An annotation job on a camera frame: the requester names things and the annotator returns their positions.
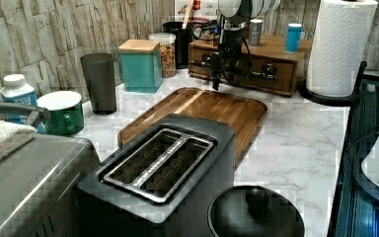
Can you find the wooden cutting board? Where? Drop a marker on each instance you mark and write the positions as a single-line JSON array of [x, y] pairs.
[[245, 116]]

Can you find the dark grey plastic tumbler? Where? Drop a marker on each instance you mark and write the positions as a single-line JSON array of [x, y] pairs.
[[98, 70]]

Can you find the wooden drawer box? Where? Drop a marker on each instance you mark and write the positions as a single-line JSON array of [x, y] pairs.
[[291, 66]]

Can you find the black two-slot toaster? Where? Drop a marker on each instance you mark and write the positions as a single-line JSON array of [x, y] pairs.
[[161, 183]]

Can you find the white and blue bottle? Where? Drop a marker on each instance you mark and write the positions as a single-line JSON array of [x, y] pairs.
[[16, 90]]

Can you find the white cereal box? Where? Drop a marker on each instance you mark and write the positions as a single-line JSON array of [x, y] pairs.
[[202, 11]]

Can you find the black utensil holder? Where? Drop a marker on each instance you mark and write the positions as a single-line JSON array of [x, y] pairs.
[[182, 41]]

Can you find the black metal drawer handle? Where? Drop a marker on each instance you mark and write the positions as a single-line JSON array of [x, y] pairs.
[[268, 72]]

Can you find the green mug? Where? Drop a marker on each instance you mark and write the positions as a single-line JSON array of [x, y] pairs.
[[66, 113]]

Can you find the blue can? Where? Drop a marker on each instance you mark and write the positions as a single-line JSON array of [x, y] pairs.
[[293, 37]]

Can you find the grey appliance handle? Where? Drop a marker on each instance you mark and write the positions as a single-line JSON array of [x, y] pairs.
[[34, 115]]

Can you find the wooden tea bag tray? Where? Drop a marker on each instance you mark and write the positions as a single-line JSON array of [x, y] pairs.
[[210, 37]]

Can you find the stainless steel appliance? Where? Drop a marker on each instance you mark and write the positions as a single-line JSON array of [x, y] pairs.
[[37, 186]]

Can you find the black paper towel holder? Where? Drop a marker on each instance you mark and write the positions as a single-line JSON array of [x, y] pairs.
[[346, 101]]

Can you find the black pot lid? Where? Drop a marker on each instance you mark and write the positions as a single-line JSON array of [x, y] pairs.
[[253, 211]]

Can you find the clear cereal jar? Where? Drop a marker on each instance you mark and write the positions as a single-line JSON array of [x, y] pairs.
[[167, 52]]

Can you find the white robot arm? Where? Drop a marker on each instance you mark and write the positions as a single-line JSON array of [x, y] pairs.
[[233, 15]]

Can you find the teal canister with wooden lid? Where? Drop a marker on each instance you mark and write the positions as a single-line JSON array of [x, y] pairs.
[[141, 65]]

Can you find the grey can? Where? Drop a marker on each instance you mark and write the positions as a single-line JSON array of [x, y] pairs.
[[255, 32]]

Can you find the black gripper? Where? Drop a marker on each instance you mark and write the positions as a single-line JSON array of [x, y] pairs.
[[229, 53]]

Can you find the white paper towel roll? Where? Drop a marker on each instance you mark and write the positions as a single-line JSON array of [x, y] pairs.
[[340, 37]]

